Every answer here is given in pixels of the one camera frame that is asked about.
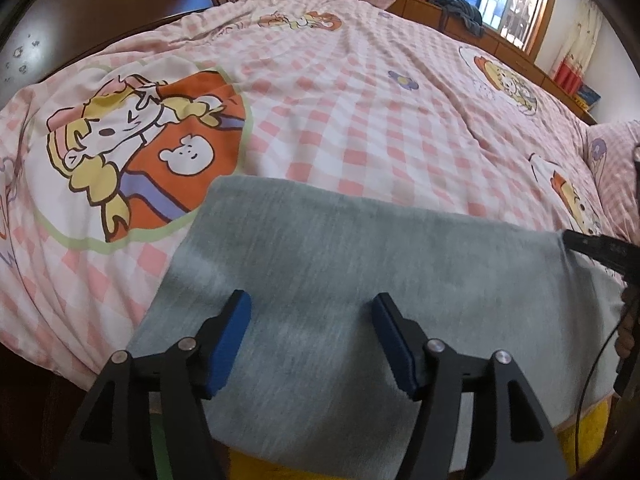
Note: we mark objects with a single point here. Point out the person's right hand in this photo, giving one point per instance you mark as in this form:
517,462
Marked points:
625,339

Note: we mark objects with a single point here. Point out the blue box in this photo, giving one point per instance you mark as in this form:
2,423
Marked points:
590,95

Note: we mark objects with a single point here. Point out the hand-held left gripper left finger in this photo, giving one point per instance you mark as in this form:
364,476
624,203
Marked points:
227,350

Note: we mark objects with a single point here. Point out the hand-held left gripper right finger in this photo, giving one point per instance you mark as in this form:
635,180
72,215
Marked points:
395,345

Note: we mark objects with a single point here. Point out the dark cloth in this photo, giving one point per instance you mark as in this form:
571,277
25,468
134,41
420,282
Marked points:
465,10

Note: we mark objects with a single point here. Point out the wooden headboard shelf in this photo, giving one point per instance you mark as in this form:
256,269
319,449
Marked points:
425,10

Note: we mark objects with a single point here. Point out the white and red curtain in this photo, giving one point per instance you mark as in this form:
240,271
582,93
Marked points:
580,25

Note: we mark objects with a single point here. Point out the grey pants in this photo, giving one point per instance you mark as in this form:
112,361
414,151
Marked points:
350,240

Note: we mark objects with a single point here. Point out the pink checked cartoon blanket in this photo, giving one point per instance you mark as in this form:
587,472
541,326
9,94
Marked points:
325,110

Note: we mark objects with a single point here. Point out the pink checked pillow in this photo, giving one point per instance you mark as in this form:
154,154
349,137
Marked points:
615,160

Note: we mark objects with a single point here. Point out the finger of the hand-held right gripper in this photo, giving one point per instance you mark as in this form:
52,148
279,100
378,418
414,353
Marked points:
600,250

